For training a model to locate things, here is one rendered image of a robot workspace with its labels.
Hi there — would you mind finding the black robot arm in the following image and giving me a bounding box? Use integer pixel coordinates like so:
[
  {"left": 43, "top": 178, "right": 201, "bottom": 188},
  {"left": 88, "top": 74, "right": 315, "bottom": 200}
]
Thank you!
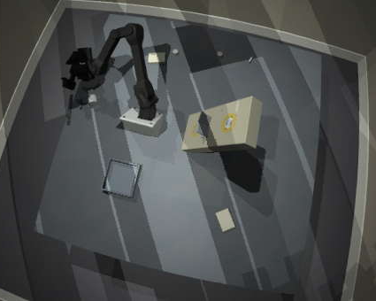
[{"left": 77, "top": 23, "right": 159, "bottom": 120}]

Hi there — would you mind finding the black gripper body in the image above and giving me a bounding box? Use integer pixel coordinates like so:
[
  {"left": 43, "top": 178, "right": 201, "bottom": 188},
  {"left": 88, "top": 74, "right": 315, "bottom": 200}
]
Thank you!
[{"left": 63, "top": 51, "right": 81, "bottom": 90}]

